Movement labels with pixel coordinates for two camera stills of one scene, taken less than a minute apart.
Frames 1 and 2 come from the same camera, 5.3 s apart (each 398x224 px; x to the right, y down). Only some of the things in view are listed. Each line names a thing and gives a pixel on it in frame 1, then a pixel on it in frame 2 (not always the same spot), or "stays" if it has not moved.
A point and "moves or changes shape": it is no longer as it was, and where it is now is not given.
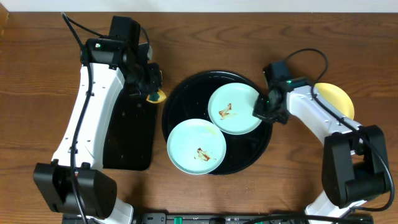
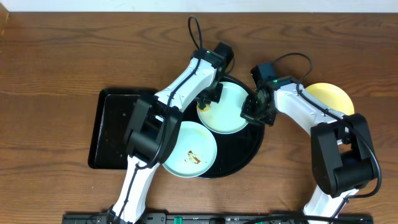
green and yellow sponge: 157,98 moves or changes shape
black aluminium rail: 214,218 stays
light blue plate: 196,146 moves or changes shape
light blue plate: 231,107 moves or changes shape
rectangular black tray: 130,133 stays
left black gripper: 154,82 to 210,94
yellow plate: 337,98 stays
